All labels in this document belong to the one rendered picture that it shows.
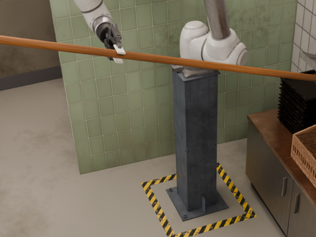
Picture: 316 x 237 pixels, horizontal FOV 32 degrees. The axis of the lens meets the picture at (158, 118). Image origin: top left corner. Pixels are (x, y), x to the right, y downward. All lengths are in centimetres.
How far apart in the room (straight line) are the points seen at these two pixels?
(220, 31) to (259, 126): 81
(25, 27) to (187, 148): 219
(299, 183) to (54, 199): 168
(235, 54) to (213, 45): 12
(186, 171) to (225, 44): 93
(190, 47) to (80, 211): 139
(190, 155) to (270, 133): 49
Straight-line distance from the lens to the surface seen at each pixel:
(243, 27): 376
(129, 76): 364
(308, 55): 282
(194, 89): 308
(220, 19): 276
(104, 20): 226
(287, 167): 311
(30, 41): 200
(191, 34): 296
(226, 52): 285
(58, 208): 379
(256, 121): 344
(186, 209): 364
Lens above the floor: 255
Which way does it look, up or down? 35 degrees down
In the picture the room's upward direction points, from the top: 3 degrees counter-clockwise
